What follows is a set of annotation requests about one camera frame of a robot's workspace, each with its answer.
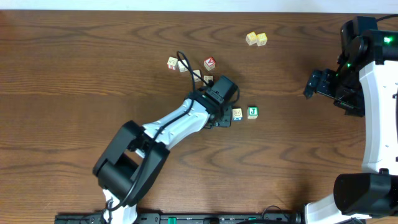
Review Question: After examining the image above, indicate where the blue edged picture block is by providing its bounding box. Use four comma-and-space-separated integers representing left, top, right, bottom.
232, 108, 243, 121

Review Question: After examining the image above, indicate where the green letter J block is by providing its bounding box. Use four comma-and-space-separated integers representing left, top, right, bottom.
247, 106, 259, 119

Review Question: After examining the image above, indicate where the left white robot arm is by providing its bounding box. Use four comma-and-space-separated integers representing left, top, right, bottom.
93, 90, 232, 223

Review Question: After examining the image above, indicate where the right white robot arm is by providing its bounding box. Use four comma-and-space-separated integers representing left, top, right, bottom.
303, 27, 397, 223

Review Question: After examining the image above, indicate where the wooden block round picture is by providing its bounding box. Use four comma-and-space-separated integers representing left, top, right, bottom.
203, 75, 214, 86

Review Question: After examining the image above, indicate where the wooden block animal picture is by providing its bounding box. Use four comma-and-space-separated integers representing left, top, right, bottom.
193, 70, 201, 82

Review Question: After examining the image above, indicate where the red letter A block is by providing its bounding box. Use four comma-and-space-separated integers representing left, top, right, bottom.
203, 57, 216, 71

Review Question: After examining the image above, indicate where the plain wooden picture block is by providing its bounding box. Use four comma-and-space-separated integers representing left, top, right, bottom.
177, 60, 189, 73

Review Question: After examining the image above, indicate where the wooden block red bottom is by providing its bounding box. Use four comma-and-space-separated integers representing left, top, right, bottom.
167, 57, 178, 70

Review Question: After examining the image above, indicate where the yellow block left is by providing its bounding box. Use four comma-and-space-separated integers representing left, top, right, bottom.
246, 32, 257, 45

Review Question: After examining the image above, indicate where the yellow block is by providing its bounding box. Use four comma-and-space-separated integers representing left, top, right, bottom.
246, 32, 257, 45
256, 32, 268, 47

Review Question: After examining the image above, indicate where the yellow block right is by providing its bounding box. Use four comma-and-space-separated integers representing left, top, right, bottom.
256, 32, 268, 47

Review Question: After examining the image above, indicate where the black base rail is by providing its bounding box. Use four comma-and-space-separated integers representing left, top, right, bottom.
54, 206, 305, 224

